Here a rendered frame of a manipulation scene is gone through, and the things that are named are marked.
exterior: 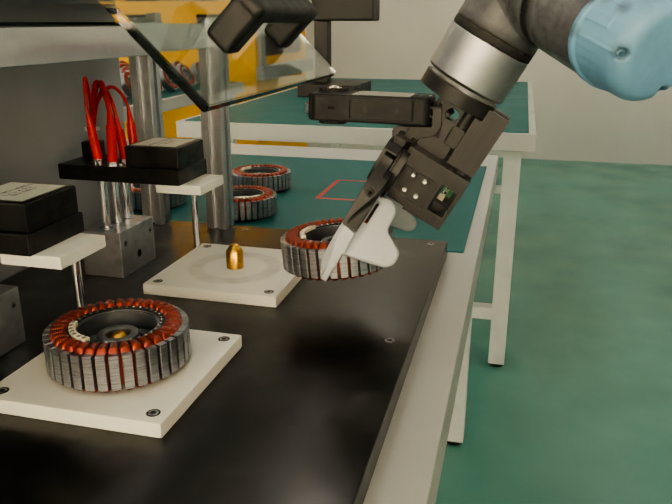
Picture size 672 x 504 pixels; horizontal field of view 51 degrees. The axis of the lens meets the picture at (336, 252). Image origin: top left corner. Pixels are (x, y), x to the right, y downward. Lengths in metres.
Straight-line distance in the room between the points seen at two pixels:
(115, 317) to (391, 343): 0.24
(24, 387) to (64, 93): 0.46
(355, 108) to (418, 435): 0.29
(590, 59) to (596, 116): 5.32
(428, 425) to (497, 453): 1.34
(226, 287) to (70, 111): 0.34
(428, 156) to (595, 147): 5.27
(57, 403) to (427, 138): 0.37
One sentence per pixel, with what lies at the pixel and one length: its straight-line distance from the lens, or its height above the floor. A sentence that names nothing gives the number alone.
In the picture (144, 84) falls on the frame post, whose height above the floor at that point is 0.97.
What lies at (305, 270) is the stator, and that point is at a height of 0.82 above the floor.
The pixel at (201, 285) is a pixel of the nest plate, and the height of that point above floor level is 0.78.
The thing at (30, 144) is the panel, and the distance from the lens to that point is 0.90.
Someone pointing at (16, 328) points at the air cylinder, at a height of 0.79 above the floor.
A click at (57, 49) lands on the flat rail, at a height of 1.02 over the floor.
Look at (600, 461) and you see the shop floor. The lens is 1.94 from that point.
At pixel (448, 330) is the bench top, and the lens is 0.72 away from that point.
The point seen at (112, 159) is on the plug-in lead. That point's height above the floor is 0.90.
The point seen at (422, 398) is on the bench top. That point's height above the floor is 0.75.
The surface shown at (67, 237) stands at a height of 0.88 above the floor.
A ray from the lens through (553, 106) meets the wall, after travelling 5.81.
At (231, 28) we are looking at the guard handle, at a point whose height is 1.04.
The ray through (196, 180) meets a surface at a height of 0.88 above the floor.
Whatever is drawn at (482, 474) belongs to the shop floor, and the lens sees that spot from 1.82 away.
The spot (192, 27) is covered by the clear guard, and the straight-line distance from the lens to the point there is 0.41.
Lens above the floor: 1.05
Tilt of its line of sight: 18 degrees down
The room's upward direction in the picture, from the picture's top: straight up
